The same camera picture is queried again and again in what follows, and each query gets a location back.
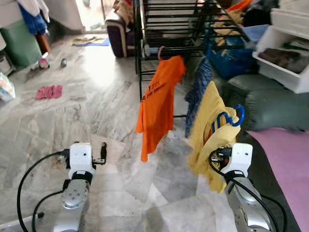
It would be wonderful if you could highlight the yellow shirt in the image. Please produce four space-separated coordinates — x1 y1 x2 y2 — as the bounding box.
186 80 243 194

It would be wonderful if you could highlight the royal blue plastic hanger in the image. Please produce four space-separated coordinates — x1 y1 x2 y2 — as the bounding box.
211 103 247 137

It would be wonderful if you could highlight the pink plastic hanger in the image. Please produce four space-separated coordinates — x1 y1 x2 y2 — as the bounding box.
156 45 167 62

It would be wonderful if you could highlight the pink foam mat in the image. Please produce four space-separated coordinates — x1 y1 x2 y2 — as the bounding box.
248 127 309 232

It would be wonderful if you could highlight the blue plaid shirt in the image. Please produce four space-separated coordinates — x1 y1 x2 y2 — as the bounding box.
184 57 214 139

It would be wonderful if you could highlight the green leather sofa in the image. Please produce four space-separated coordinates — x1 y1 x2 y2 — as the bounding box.
226 72 309 232

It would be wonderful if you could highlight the orange t-shirt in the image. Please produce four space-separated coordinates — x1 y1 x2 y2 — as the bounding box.
135 55 187 163

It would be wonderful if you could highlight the pink floor cloth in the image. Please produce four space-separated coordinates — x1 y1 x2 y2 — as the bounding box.
34 85 64 101

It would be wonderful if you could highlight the teal blue bag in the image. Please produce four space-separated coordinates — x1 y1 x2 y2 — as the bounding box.
207 28 265 81

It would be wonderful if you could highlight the white storage bin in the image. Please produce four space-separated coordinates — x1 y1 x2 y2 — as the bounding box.
251 8 309 95

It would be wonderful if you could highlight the blue floor mat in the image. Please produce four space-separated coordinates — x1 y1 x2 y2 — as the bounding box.
71 36 112 48

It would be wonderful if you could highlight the white pink toy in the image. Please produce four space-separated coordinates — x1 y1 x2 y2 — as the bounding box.
30 52 51 72

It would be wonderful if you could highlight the white stick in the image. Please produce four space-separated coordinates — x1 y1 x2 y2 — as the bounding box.
0 217 25 232

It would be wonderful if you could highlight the black metal drying rack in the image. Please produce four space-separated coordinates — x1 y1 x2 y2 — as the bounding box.
132 0 272 120

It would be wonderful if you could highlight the purple armchair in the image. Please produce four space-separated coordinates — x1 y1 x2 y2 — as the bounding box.
105 7 141 59

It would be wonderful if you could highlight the brown floor rag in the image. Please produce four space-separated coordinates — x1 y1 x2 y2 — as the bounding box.
72 35 104 45

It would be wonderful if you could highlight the folded clothes pile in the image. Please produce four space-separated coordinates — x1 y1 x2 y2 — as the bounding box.
260 46 309 74

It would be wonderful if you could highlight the tissue pack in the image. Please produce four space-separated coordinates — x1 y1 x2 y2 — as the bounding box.
0 72 16 102

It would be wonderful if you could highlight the light blue towel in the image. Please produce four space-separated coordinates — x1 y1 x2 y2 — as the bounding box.
243 23 272 45

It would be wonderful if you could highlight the mustard yellow cloth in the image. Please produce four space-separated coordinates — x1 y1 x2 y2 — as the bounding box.
211 9 253 47

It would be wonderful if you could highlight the green laundry basket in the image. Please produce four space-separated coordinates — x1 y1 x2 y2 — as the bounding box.
0 18 44 69

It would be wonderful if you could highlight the white storage shelf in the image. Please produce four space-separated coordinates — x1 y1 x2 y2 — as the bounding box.
0 31 15 77

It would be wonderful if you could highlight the brown draped cloth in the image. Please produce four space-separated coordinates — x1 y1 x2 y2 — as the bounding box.
112 0 137 28

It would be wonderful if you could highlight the blue hanging cloth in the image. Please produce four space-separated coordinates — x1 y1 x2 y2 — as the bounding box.
17 4 50 36

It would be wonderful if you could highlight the black crumpled cloth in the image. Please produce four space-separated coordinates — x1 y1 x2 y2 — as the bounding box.
240 0 281 28

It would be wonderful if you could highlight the white hanging cloth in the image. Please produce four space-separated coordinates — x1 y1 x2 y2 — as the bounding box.
16 0 50 20

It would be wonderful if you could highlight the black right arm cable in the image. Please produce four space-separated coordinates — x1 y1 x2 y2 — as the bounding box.
208 147 289 232

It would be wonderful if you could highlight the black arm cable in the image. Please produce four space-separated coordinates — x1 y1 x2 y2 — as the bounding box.
208 147 289 232
31 190 66 232
16 150 71 232

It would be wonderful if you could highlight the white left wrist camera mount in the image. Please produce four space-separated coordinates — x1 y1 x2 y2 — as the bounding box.
68 142 94 180

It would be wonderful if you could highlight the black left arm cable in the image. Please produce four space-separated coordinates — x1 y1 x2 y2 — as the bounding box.
16 150 71 232
31 190 66 232

